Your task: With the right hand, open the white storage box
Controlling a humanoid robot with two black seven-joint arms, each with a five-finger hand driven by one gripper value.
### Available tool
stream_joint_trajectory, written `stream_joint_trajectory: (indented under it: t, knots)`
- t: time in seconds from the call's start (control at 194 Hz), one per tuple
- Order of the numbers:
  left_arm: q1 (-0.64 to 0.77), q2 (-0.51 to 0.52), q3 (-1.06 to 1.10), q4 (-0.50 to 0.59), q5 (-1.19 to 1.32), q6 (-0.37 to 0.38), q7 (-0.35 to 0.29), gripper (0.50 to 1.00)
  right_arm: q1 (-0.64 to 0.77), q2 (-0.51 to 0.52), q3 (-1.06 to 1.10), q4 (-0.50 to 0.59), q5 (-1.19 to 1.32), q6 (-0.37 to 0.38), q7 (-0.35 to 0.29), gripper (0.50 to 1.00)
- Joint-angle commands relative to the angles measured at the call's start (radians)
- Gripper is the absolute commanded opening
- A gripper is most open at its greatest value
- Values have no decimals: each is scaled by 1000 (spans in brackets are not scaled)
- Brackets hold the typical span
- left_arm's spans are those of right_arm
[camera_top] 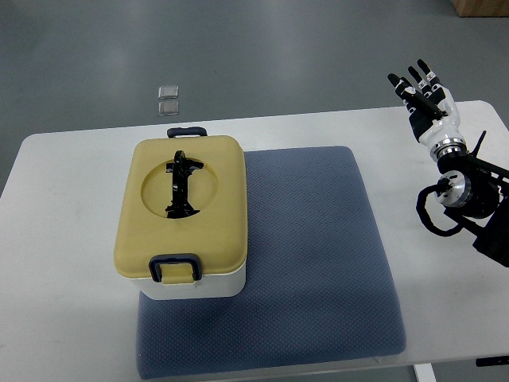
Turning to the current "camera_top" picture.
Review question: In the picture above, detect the brown cardboard box corner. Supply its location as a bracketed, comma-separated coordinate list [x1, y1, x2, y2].
[451, 0, 508, 18]

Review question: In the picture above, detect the blue grey cushion mat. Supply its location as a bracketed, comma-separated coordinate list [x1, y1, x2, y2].
[137, 146, 406, 379]

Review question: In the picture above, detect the white table leg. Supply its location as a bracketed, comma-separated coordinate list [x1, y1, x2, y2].
[413, 363, 437, 382]

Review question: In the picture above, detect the white storage box base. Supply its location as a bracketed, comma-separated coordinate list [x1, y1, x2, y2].
[130, 261, 247, 300]

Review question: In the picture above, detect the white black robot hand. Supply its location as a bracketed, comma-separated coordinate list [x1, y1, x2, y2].
[387, 59, 466, 162]

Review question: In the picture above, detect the black table control panel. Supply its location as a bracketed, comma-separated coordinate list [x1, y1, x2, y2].
[476, 355, 509, 367]

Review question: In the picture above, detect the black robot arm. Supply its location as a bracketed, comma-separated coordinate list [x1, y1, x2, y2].
[416, 132, 508, 267]

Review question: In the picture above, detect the yellow storage box lid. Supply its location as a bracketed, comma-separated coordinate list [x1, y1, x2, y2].
[114, 134, 248, 286]

